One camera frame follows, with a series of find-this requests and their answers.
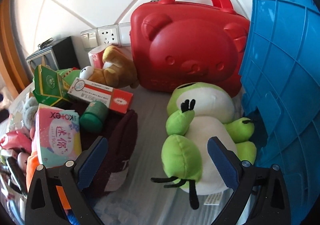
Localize white light switch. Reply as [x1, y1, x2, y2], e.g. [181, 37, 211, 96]
[80, 29, 99, 49]

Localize maroon cloth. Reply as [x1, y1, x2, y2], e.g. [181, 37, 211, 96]
[67, 102, 138, 193]

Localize white wall socket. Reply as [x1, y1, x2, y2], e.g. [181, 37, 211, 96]
[97, 25, 121, 46]

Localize red white medicine box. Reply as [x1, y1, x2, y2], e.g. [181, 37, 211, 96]
[67, 77, 134, 115]

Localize orange cloth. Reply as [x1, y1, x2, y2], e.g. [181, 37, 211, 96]
[26, 155, 70, 210]

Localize pink plastic packet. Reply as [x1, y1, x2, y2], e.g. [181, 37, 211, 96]
[0, 128, 34, 151]

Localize brown bear plush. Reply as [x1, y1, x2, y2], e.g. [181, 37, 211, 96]
[86, 45, 140, 89]

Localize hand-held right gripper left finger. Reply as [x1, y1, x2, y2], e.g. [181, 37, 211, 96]
[24, 136, 109, 225]

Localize green yellow carton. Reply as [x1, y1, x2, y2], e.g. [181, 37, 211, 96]
[32, 65, 73, 108]

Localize small green plush toy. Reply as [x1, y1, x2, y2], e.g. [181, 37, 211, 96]
[56, 66, 92, 83]

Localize white blank wall plate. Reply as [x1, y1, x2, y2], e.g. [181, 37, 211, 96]
[117, 23, 132, 45]

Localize pink plush toy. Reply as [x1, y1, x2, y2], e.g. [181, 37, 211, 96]
[16, 152, 30, 170]

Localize wooden frame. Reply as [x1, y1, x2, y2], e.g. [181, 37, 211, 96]
[0, 0, 33, 90]

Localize blue plastic crate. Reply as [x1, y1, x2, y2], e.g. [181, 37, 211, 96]
[238, 0, 320, 180]

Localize black box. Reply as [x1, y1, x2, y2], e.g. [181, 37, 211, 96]
[26, 36, 75, 73]

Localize green plastic bottle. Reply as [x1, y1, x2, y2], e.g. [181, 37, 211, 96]
[79, 102, 110, 133]

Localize red bear suitcase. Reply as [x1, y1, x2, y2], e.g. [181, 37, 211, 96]
[129, 0, 251, 98]

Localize green white frog plush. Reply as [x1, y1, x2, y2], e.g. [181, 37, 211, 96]
[151, 82, 258, 210]

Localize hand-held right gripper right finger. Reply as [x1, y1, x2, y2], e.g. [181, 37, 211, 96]
[207, 136, 298, 225]

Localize black glossy tube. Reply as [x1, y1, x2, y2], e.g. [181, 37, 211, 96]
[6, 157, 27, 193]

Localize red white tissue roll pack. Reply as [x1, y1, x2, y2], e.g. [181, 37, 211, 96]
[88, 45, 112, 69]

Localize pastel pad pack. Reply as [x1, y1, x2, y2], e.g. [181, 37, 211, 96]
[35, 103, 83, 168]

